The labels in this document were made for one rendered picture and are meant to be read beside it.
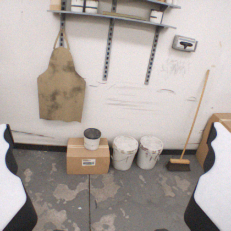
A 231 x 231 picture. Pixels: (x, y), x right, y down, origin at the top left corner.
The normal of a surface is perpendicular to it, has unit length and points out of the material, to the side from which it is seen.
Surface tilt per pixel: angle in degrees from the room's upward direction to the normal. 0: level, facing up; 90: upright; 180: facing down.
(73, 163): 90
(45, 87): 88
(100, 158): 88
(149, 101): 90
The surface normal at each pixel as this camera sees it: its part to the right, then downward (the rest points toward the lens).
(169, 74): 0.11, 0.51
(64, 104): -0.42, 0.41
